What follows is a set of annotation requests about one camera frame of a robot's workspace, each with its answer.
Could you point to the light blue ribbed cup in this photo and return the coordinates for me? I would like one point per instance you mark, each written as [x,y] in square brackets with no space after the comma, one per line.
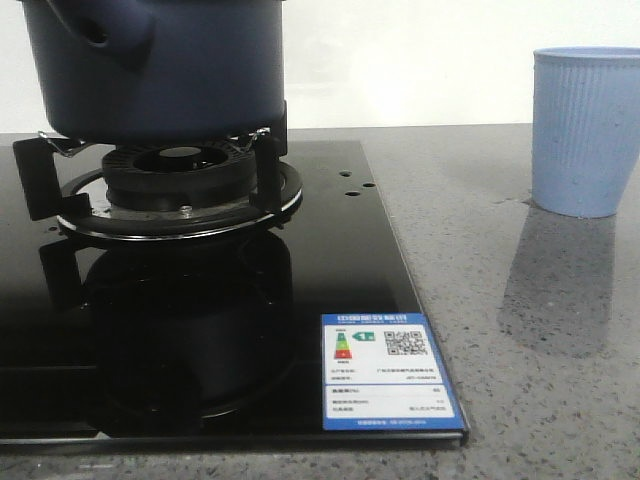
[585,135]

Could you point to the dark blue cooking pot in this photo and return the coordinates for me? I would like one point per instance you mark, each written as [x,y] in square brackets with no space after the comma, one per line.
[134,72]

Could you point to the black metal pot support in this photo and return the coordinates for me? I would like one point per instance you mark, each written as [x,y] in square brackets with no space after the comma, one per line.
[81,206]

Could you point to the blue energy label sticker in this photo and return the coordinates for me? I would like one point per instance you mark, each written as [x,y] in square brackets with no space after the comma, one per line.
[384,372]

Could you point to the black round gas burner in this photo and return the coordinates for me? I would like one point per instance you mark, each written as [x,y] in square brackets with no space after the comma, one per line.
[165,178]

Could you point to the black glass gas stove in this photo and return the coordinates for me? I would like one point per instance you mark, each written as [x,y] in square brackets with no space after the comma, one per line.
[211,343]

